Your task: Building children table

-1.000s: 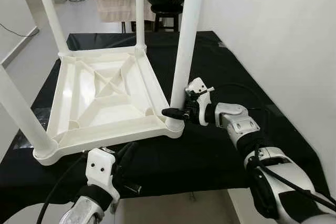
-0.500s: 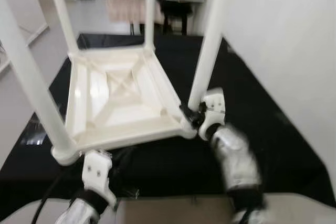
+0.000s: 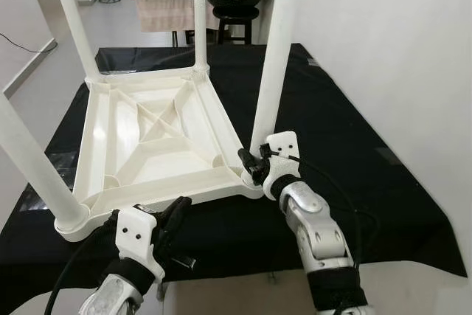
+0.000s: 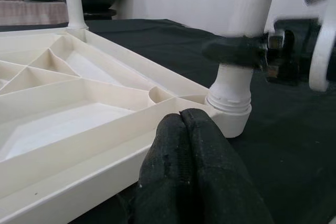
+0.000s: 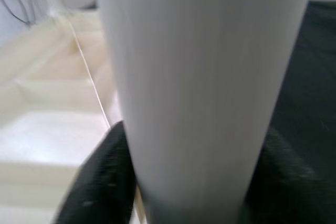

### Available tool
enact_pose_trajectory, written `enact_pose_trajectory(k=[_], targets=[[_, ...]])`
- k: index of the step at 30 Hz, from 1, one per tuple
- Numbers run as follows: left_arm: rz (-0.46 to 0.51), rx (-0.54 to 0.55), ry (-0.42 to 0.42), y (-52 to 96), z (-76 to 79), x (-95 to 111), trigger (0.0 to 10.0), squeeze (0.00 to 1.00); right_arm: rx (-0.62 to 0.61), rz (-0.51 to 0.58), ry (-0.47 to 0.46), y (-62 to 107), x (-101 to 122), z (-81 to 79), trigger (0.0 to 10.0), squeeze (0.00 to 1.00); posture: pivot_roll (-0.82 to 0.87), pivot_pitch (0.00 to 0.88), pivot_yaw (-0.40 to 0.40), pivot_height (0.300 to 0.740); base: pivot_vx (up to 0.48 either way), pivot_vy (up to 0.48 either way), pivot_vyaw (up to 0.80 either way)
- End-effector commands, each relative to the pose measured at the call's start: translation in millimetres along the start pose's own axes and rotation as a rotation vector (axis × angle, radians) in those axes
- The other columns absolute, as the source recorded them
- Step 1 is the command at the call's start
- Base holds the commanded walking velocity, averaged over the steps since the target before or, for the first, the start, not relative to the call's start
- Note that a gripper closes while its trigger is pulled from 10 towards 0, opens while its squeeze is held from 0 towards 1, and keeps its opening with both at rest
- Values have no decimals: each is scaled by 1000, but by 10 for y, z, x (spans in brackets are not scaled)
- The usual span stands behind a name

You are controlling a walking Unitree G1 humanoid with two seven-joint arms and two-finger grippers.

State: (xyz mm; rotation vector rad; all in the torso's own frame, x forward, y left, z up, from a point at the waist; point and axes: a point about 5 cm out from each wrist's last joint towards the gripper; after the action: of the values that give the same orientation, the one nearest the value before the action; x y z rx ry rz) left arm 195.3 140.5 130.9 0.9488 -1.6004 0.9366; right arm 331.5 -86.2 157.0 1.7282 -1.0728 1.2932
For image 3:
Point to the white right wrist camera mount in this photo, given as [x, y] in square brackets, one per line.
[284, 145]

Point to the grey tape strip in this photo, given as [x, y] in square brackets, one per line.
[313, 62]
[389, 156]

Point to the white plastic children table top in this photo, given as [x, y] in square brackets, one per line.
[155, 167]

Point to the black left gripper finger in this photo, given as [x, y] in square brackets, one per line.
[172, 215]
[184, 217]

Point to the black table cloth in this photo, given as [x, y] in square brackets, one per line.
[332, 145]

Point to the black stool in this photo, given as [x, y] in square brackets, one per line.
[234, 23]

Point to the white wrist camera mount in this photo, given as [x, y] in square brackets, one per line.
[284, 145]
[136, 234]

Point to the clear plastic wrap piece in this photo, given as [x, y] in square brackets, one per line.
[59, 160]

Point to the beige cloth covered table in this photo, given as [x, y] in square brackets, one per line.
[162, 11]

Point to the white plastic table leg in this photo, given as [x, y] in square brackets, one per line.
[74, 20]
[276, 49]
[37, 167]
[200, 12]

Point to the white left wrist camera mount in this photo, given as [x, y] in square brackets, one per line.
[136, 234]

